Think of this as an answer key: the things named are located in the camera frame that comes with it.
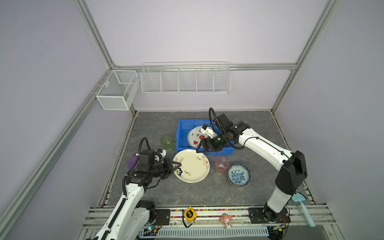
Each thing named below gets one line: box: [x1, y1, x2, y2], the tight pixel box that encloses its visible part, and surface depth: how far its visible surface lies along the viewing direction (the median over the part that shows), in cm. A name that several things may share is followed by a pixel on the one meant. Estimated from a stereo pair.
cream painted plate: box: [172, 149, 211, 183], surface depth 79 cm
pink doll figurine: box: [220, 213, 233, 230], surface depth 72 cm
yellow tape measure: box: [182, 206, 198, 228], surface depth 75 cm
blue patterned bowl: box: [227, 163, 251, 188], surface depth 80 cm
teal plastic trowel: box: [291, 192, 316, 228], surface depth 75 cm
